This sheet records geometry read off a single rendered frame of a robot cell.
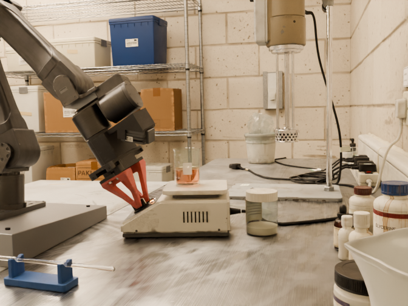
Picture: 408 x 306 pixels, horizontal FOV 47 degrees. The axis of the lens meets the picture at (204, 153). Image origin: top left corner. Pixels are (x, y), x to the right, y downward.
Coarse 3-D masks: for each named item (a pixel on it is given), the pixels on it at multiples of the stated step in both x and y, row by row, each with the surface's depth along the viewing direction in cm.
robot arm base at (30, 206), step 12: (0, 180) 87; (12, 180) 88; (24, 180) 91; (0, 192) 87; (12, 192) 88; (24, 192) 91; (0, 204) 88; (12, 204) 88; (24, 204) 91; (36, 204) 95; (0, 216) 82; (12, 216) 86
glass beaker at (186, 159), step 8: (176, 152) 87; (184, 152) 87; (192, 152) 87; (176, 160) 88; (184, 160) 87; (192, 160) 87; (176, 168) 88; (184, 168) 87; (192, 168) 87; (176, 176) 88; (184, 176) 87; (192, 176) 87; (176, 184) 88; (184, 184) 87; (192, 184) 87
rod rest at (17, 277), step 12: (12, 264) 63; (60, 264) 61; (12, 276) 63; (24, 276) 64; (36, 276) 64; (48, 276) 64; (60, 276) 61; (72, 276) 63; (36, 288) 62; (48, 288) 61; (60, 288) 60
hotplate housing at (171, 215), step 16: (160, 208) 84; (176, 208) 84; (192, 208) 83; (208, 208) 83; (224, 208) 83; (128, 224) 84; (144, 224) 84; (160, 224) 84; (176, 224) 84; (192, 224) 84; (208, 224) 84; (224, 224) 84
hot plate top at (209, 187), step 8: (168, 184) 91; (200, 184) 90; (208, 184) 90; (216, 184) 90; (224, 184) 89; (168, 192) 84; (176, 192) 84; (184, 192) 84; (192, 192) 84; (200, 192) 84; (208, 192) 84; (216, 192) 84; (224, 192) 84
